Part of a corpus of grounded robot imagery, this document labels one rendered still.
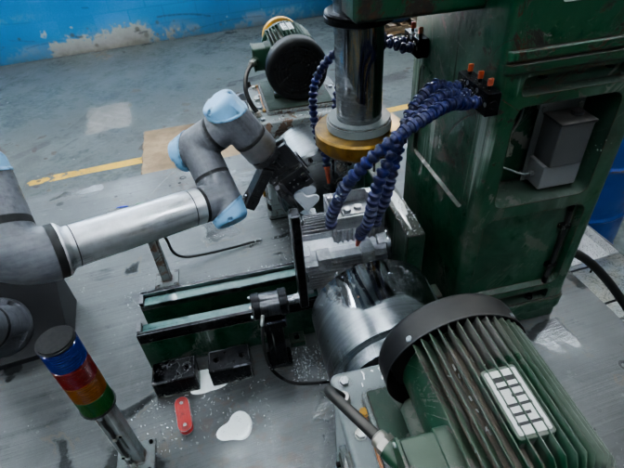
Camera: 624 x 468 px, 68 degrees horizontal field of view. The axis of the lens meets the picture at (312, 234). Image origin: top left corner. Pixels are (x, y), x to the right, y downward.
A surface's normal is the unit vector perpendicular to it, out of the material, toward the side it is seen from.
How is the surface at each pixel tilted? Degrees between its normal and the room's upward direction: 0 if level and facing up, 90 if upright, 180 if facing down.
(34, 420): 0
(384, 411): 0
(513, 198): 3
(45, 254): 59
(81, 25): 90
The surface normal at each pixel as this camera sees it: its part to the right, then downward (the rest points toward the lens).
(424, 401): -0.92, -0.12
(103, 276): -0.07, -0.76
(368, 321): -0.46, -0.62
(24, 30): 0.29, 0.60
